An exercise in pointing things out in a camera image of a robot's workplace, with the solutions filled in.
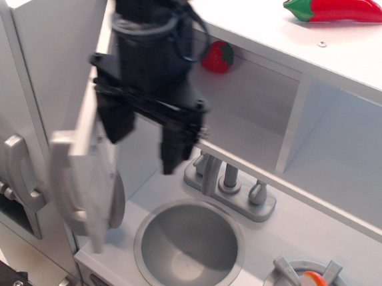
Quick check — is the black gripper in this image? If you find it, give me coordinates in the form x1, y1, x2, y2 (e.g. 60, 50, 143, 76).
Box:
90, 31, 207, 175

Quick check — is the grey toy microwave door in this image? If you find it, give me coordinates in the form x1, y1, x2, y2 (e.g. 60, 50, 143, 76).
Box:
57, 15, 134, 256

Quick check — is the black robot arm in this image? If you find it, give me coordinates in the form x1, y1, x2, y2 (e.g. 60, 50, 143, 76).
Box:
90, 0, 207, 175

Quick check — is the grey toy telephone handset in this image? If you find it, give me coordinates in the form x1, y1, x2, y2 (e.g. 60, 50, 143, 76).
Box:
109, 170, 125, 229

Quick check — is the red toy strawberry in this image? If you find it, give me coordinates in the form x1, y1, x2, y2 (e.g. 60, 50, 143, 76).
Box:
201, 41, 234, 74

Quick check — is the grey round sink bowl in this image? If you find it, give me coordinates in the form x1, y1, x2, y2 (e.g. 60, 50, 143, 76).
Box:
133, 199, 245, 286

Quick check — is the grey toy faucet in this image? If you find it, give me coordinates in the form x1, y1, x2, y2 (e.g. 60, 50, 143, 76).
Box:
184, 151, 277, 223

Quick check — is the white toy kitchen cabinet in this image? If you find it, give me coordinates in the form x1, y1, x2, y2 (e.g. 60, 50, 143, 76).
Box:
0, 0, 382, 286

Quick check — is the grey ice dispenser panel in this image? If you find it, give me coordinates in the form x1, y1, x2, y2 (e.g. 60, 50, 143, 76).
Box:
0, 178, 42, 239

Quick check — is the red toy chili pepper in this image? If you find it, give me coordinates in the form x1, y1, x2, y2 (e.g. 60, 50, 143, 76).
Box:
283, 0, 382, 24

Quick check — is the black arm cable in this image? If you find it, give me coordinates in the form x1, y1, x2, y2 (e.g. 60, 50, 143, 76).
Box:
171, 1, 215, 65

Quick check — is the grey fridge door handle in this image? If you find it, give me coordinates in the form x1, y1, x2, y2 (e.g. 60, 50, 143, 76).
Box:
3, 134, 46, 213

